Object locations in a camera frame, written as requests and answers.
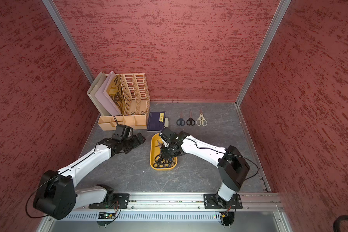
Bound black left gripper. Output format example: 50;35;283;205
121;133;146;153

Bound yellow storage tray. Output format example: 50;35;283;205
149;133;178;171

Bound dark blue handled scissors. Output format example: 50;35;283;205
176;111;186;126

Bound black red handled scissors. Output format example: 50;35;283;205
186;110;196;126

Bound cream handled kitchen scissors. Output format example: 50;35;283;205
196;108;207;127

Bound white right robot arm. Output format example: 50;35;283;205
159;132;250;204

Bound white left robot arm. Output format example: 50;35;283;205
31;133;146;220

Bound pale green stapler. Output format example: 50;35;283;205
164;118;169;127

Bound dark blue book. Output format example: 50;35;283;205
147;111;165;131

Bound beige desk organizer file rack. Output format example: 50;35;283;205
98;73;150;131

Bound yellow patterned book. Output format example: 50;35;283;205
106;74;126;115

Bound lilac folder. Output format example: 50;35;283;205
95;71;121;116

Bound grey-green folder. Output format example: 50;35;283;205
87;72;111;117

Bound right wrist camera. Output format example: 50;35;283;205
159;127;179;146

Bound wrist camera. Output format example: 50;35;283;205
111;124;133;142
159;127;179;146

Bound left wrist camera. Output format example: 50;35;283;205
111;124;133;142

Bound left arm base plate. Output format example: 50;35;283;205
89;193;130;210

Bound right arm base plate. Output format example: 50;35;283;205
204;193;243;210

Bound aluminium mounting rail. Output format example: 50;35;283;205
37;192;292;232

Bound black cable loop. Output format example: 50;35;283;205
333;215;348;232

